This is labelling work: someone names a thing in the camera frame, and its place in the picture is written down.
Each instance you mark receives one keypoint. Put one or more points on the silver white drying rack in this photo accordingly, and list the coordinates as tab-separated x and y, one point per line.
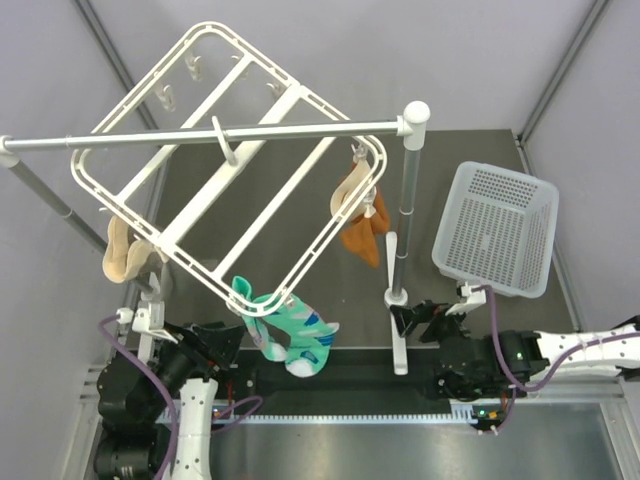
415	116

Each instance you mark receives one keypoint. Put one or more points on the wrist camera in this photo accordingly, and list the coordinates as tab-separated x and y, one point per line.
470	297
148	319

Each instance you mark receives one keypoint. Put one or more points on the white perforated plastic basket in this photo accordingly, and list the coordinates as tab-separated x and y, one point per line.
498	228

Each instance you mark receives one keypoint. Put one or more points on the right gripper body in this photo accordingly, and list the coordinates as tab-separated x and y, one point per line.
441	325

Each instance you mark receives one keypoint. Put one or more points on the teal sock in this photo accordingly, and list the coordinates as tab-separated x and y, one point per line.
311	338
257	328

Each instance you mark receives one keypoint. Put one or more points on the beige sock left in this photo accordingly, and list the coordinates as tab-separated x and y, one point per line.
125	257

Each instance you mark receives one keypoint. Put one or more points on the grey sock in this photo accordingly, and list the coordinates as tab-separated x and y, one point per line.
162	280

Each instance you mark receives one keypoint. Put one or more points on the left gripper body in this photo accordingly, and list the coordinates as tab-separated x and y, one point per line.
195	350

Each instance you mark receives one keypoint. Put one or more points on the orange brown sock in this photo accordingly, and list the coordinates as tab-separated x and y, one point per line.
359	237

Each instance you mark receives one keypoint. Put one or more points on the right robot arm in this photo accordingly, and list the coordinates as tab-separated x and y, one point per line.
468	368

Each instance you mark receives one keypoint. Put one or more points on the beige sock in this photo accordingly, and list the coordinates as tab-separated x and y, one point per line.
125	257
349	185

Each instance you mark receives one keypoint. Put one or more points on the dark grey table mat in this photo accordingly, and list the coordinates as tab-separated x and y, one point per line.
339	286

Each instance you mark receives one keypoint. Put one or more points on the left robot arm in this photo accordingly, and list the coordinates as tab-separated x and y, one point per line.
157	416

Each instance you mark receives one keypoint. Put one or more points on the beige sock right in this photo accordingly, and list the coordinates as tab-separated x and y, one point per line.
349	185

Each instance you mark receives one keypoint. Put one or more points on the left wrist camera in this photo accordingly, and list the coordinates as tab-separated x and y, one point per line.
148	319

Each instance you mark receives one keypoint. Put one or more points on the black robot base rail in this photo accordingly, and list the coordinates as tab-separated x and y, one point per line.
354	381

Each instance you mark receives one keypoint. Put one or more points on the white square clip hanger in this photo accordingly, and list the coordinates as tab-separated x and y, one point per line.
296	113

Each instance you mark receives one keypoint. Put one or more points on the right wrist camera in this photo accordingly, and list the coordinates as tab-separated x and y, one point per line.
470	297

